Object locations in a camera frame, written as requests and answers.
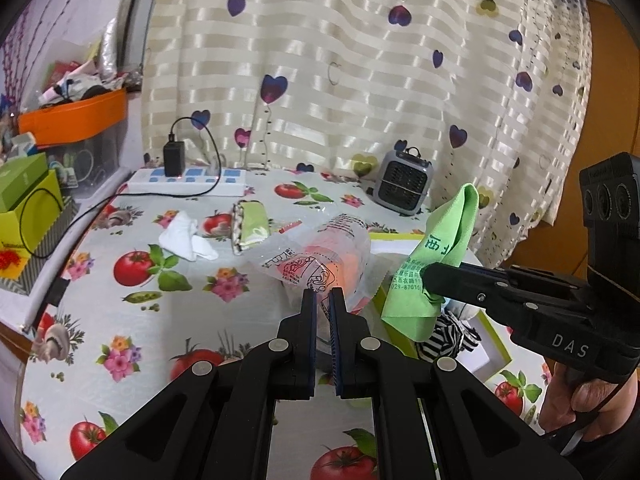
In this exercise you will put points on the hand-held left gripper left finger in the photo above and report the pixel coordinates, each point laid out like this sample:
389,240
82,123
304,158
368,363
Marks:
310,340

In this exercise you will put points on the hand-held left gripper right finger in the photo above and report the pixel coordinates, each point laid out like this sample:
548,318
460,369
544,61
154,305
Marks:
337,340

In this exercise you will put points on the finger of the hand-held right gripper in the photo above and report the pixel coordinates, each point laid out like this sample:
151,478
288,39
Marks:
460,285
530,280

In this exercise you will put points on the green microfiber cloth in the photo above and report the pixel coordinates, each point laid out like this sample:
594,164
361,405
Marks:
445,245

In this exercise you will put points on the white tray with green rim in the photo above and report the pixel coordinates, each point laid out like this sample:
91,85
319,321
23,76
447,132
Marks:
492,355

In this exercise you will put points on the clear plastic bag orange content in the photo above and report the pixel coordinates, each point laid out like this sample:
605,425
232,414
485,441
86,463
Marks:
325,255

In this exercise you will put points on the white tissue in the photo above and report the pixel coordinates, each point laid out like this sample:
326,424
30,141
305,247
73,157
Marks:
187,237

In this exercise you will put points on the person's right hand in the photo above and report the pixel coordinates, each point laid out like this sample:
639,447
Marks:
592,395

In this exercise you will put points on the zebra striped scrunchie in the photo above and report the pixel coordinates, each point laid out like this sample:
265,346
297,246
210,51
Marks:
452,335

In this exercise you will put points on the small grey heater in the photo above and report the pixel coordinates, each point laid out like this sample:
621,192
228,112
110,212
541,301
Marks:
402,180

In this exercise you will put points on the green patterned cloth roll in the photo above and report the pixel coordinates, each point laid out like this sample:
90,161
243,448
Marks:
250,225

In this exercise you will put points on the tomato printed tablecloth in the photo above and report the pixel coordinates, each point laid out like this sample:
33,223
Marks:
165,330

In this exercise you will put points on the white and blue power strip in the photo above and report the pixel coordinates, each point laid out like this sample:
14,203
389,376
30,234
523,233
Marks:
200,182

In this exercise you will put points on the wooden door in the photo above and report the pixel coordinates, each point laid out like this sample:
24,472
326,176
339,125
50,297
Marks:
610,85

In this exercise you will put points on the black charger adapter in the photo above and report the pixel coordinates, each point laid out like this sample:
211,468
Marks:
173,160

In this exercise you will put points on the striped curtain with hearts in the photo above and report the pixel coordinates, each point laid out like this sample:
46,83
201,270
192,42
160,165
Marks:
350,60

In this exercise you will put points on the yellow-green boxes stack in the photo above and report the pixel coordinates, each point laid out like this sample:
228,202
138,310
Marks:
45,255

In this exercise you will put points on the yellow-green box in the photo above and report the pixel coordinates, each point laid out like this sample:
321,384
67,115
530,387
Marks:
15,227

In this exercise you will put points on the orange and clear storage box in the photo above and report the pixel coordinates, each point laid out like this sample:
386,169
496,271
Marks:
75,115

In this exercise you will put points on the dark green flat box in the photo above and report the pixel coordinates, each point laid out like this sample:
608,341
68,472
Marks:
22,180

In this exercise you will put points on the pale blue tissue pack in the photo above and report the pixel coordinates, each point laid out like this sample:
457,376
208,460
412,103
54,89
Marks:
24,146

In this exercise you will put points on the pile of assorted wrappers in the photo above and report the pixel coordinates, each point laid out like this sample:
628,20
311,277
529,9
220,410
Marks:
75,82

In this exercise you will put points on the silver foil roll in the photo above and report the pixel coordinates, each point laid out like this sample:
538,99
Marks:
111,50

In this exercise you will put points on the purple flower branches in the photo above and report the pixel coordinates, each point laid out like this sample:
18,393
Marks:
20,50

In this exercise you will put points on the grey window frame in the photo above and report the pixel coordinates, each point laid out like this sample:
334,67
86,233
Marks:
137,20

